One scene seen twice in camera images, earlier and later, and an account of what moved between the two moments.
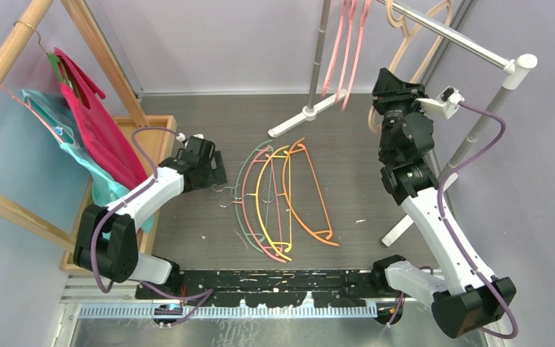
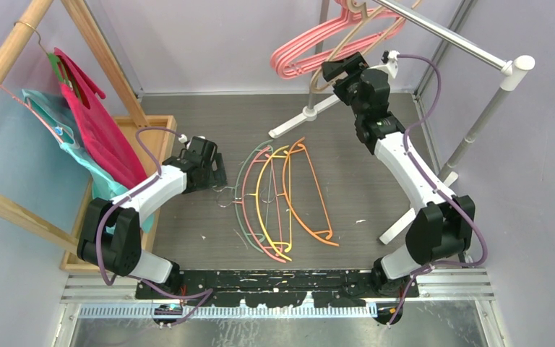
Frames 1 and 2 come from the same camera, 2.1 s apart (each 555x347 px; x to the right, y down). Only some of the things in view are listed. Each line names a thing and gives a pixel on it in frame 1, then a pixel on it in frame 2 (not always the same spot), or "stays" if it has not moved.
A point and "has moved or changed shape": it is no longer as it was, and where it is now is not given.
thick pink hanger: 352,13 -> 282,53
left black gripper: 215,176 stays
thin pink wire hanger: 277,218 stays
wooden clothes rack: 34,13 stays
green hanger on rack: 54,61 stays
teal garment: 107,188 stays
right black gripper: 389,90 -> 352,65
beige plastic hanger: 416,27 -> 360,6
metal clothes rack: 514,70 stays
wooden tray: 151,137 stays
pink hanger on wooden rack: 5,90 stays
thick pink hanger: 366,9 has moved or changed shape
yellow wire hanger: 258,202 stays
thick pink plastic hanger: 334,49 has moved or changed shape
